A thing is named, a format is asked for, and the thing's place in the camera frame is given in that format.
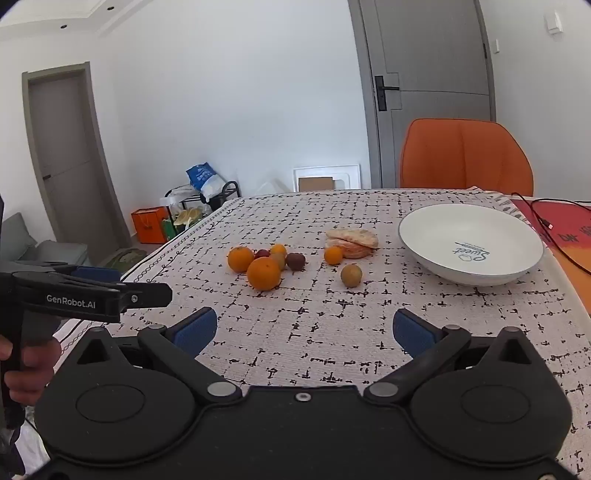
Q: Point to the brown cardboard sheet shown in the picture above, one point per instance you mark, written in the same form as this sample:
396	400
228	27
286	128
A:
316	183

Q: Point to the grey brown door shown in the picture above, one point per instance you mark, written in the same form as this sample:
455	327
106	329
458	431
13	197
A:
69	161

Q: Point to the white light switch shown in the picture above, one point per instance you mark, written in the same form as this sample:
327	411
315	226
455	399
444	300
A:
553	23

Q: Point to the black metal rack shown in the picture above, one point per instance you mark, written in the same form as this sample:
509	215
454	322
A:
231	191

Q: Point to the orange paper bag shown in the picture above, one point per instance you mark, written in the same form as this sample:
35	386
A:
147	225

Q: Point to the white foam packaging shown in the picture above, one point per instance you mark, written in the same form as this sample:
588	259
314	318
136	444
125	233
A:
348	173

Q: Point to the white black patterned tablecloth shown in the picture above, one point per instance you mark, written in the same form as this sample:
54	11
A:
323	323

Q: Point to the blue plastic bag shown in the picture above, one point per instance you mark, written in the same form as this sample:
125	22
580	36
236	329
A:
203	177

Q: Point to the small red fruit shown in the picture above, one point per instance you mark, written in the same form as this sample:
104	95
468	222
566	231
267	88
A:
262	253

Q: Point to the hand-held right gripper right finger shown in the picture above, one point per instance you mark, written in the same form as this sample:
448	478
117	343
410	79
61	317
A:
411	333

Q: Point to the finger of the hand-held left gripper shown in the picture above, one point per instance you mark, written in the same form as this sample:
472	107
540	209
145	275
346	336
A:
97	273
147	295

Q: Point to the dark purple round fruit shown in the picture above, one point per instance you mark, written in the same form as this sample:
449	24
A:
295	261

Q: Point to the large orange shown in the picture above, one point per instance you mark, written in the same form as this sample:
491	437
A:
263	274

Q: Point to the orange chair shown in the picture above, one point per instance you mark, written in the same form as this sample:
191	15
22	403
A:
461	157

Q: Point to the white plate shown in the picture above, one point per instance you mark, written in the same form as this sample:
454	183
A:
438	240

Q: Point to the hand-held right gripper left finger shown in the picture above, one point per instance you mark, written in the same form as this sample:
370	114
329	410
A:
198	331

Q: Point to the person's left hand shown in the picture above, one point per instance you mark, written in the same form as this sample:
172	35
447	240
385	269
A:
39	362

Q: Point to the grey sofa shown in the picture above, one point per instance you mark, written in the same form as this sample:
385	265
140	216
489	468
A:
27	240

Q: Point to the brown green round fruit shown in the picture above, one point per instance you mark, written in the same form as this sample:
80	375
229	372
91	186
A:
280	262
351	275

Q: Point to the medium orange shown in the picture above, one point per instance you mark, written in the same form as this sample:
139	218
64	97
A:
240	259

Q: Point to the red orange printed mat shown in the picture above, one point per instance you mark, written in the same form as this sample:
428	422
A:
572	230

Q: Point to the small orange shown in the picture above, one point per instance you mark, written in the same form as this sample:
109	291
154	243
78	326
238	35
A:
333	255
278	249

